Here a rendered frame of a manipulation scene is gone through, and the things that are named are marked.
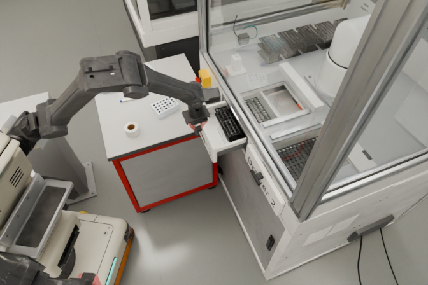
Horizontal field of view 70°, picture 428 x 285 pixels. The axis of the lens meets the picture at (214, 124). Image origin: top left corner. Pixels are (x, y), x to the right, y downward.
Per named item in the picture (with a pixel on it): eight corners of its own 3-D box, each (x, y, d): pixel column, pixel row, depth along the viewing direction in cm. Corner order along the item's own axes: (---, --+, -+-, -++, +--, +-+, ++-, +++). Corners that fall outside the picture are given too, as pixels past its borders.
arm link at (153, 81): (107, 55, 74) (116, 97, 73) (126, 46, 72) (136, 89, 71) (188, 84, 114) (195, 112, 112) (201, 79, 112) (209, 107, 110)
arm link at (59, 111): (82, 44, 65) (91, 88, 64) (138, 49, 75) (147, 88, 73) (32, 109, 97) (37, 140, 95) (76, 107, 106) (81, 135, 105)
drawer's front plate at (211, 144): (213, 163, 135) (213, 149, 126) (192, 117, 152) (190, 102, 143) (216, 162, 135) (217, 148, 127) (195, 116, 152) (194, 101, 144)
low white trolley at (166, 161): (138, 221, 203) (107, 158, 144) (120, 149, 239) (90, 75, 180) (219, 191, 216) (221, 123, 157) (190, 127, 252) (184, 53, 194)
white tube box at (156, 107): (159, 119, 159) (158, 114, 156) (151, 109, 163) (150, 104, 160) (179, 109, 163) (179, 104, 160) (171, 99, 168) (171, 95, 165)
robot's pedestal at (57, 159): (52, 210, 207) (-12, 145, 148) (49, 174, 225) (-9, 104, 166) (97, 195, 214) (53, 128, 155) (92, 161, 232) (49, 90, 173)
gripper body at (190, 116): (210, 118, 124) (209, 105, 118) (186, 126, 122) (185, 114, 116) (205, 107, 128) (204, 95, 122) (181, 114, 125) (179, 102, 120)
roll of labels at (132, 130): (137, 125, 157) (135, 119, 153) (141, 134, 153) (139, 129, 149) (124, 129, 155) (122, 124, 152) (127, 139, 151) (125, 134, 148)
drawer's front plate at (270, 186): (276, 216, 120) (281, 204, 111) (244, 158, 137) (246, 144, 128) (280, 214, 120) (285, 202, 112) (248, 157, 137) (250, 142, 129)
